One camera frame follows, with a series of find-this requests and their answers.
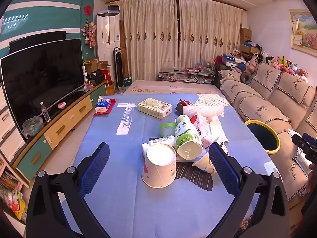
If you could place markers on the large curved black television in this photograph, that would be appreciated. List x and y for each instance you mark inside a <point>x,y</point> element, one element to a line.
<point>37,79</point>

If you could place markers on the red round ornament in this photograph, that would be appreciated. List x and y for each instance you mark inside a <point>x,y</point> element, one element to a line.
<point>88,9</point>

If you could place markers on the green lidded small jar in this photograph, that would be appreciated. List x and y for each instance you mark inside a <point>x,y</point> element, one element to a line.
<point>166,129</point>

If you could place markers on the grey tower fan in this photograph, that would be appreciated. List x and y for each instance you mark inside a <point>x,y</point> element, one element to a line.
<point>118,67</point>

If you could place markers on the teal yellow television cabinet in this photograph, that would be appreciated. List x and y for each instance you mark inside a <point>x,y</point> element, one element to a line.
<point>69,119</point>

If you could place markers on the framed flower painting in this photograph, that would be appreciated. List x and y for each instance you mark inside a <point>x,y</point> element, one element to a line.
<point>305,29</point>

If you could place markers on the blue table cover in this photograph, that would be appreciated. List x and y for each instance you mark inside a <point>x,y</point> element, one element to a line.
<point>123,198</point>

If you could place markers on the pile of plush toys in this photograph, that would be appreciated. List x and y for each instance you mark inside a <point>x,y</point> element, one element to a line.
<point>279,63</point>

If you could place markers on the beige embroidered curtain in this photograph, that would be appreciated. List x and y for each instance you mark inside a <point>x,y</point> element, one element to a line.
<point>148,37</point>
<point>208,34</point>

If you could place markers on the green carton box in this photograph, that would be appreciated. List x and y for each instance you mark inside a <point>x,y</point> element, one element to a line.
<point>127,81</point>

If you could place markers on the yellow woven basket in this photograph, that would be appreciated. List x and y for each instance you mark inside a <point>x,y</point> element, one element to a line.
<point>110,88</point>

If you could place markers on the black suitcase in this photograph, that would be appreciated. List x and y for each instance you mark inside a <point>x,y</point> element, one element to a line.
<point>218,75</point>

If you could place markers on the stacked cardboard boxes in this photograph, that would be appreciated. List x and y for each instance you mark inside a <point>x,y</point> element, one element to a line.
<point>245,36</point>

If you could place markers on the pink milk carton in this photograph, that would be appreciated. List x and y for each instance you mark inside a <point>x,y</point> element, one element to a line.
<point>200,126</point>

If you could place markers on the blue star print cushion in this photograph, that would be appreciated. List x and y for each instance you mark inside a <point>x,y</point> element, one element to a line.
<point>230,59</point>

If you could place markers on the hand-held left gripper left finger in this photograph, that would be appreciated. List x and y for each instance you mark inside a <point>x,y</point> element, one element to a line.
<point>94,168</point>

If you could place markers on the glass ashtray bowl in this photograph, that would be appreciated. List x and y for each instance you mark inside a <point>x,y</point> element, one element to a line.
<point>33,126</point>

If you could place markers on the pale yellow cardboard box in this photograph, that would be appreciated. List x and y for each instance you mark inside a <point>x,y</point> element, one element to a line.
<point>153,107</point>

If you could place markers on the white printed tube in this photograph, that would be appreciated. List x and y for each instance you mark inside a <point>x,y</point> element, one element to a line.
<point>84,75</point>

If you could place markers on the dark red wrapper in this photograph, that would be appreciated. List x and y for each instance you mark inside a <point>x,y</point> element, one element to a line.
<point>183,104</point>

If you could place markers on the cluttered glass coffee table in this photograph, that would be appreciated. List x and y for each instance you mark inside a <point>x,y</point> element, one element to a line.
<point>185,75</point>

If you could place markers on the red tray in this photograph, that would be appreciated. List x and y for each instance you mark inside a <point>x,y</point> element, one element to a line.
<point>112,105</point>

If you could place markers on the small pink white item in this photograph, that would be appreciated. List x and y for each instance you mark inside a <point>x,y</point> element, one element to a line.
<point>61,105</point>

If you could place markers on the small white plastic bottle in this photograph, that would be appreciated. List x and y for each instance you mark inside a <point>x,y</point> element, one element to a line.
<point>161,140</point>

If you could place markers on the white standing air conditioner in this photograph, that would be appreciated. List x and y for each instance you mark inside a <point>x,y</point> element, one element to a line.
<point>109,37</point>

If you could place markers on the blue tissue pack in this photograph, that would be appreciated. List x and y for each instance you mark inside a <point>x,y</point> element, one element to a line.
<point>102,106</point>

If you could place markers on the dark bin with yellow rim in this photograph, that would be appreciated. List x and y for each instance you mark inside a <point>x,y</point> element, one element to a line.
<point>262,136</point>

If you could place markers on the person's right hand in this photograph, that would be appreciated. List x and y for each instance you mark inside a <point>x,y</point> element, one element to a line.
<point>313,178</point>

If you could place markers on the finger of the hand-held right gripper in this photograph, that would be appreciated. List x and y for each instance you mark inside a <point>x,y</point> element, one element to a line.
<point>307,150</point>

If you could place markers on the small pink box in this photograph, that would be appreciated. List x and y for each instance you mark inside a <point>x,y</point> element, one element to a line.
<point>88,86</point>

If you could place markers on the black box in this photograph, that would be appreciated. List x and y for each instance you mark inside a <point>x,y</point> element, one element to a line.
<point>95,76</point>

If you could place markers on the beige sofa with deer covers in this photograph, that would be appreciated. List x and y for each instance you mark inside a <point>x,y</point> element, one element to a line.
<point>260,104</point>

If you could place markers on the artificial flower decoration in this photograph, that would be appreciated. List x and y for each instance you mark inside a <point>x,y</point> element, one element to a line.
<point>89,33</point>

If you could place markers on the white drawer cabinet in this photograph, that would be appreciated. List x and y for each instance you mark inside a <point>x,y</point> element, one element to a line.
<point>10,141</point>

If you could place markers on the shelf of books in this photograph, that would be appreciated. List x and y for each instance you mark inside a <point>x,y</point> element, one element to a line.
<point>10,191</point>

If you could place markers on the red bag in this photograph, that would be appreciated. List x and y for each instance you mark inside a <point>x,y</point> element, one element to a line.
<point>106,77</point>

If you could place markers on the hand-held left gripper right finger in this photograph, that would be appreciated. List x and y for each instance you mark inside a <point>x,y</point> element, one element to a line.
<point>223,168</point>

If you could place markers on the brown wooden board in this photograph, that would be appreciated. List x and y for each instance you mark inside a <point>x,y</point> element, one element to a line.
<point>123,54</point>

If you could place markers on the white tissue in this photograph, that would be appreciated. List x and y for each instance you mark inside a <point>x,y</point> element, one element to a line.
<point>218,129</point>

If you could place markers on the upturned paper cup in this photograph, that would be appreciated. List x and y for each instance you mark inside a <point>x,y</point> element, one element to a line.
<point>158,171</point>

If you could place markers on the cream printed paper cup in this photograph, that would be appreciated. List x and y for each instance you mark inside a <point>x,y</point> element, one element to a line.
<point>205,164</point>

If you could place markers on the clear water bottle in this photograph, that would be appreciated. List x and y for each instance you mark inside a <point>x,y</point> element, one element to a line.
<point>45,112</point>

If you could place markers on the open cardboard box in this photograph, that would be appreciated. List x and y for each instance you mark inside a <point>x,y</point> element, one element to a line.
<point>92,65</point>
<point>104,65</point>

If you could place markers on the green label plastic bottle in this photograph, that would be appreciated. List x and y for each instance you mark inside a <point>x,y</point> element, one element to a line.
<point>184,133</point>

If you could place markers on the floral sheet mattress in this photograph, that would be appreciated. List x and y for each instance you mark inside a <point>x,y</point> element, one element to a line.
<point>161,88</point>

